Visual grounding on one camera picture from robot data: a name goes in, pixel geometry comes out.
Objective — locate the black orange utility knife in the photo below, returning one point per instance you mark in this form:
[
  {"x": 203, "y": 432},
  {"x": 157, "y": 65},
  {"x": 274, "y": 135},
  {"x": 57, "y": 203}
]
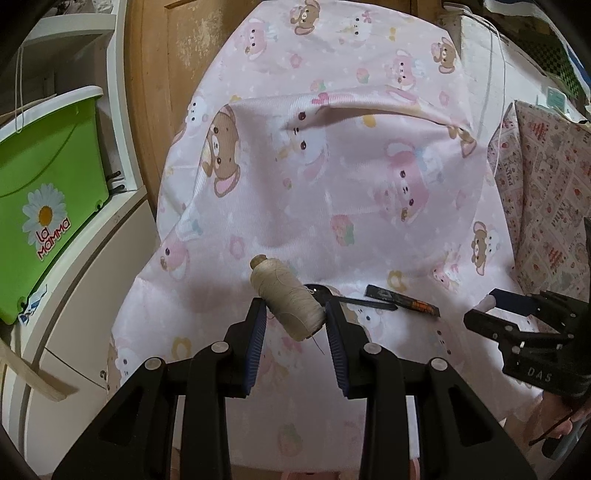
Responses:
[{"x": 401, "y": 300}]

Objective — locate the green bin with daisy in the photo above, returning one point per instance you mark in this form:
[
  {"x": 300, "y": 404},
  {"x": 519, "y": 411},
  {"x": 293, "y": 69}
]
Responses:
[{"x": 51, "y": 161}]

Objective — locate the pink cartoon printed cloth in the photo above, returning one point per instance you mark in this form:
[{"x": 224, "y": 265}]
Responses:
[{"x": 323, "y": 184}]

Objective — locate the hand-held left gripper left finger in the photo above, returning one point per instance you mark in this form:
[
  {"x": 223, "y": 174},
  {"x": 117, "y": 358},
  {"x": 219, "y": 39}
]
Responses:
[{"x": 256, "y": 341}]

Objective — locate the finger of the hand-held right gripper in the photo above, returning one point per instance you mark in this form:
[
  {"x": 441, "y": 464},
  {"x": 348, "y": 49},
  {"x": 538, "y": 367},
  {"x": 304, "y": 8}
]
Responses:
[
  {"x": 485, "y": 323},
  {"x": 512, "y": 298}
]

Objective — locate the person's right hand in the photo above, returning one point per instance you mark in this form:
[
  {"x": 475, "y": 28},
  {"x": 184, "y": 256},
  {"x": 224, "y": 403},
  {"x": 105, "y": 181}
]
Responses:
[{"x": 565, "y": 422}]

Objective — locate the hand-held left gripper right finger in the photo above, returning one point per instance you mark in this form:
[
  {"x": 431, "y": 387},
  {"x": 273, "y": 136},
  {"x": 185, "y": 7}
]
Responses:
[{"x": 339, "y": 350}]

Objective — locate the beige thread spool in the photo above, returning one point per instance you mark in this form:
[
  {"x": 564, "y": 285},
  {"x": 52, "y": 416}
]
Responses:
[{"x": 286, "y": 295}]

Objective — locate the white cabinet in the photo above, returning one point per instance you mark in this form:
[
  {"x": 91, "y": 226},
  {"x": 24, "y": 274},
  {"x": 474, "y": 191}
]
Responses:
[{"x": 83, "y": 295}]

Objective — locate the white box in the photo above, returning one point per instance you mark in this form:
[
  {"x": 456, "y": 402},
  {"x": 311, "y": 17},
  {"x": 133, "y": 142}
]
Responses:
[{"x": 521, "y": 74}]

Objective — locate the green checkered cloth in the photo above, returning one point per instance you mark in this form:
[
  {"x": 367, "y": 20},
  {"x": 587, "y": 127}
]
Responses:
[{"x": 563, "y": 60}]

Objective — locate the wooden stick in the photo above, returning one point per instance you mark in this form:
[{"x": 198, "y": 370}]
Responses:
[{"x": 41, "y": 381}]

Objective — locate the strawberry patterned cloth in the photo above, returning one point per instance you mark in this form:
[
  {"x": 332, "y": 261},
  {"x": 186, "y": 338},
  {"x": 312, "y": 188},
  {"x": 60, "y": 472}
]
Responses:
[{"x": 545, "y": 194}]

